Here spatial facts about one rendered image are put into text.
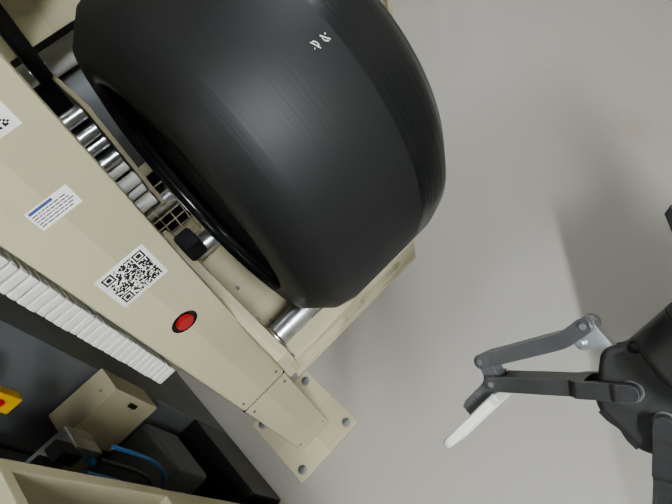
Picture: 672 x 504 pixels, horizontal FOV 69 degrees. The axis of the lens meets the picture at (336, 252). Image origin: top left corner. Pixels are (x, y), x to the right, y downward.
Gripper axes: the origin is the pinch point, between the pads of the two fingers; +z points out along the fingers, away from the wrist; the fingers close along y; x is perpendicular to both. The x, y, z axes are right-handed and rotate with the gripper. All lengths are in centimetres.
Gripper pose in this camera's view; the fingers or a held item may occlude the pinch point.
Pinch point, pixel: (518, 503)
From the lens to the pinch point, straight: 47.3
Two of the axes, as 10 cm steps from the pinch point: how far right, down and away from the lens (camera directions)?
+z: -4.7, 7.4, 4.8
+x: 6.7, -0.5, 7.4
